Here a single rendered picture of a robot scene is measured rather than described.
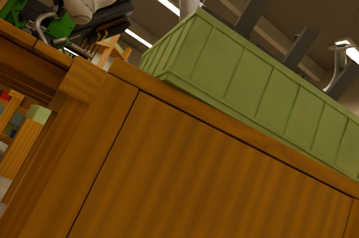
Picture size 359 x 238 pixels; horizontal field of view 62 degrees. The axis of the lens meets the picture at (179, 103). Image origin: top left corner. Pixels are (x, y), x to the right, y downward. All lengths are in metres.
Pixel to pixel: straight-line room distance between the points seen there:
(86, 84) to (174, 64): 0.63
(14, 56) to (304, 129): 1.01
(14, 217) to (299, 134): 0.93
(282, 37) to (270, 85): 6.59
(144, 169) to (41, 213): 0.18
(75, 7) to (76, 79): 0.40
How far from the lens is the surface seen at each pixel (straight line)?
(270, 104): 0.70
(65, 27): 1.87
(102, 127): 0.57
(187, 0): 1.49
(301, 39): 0.91
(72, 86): 1.17
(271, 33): 7.05
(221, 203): 0.63
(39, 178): 1.17
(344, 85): 0.99
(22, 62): 1.26
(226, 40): 0.66
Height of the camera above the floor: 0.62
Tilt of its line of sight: 14 degrees up
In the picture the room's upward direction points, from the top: 24 degrees clockwise
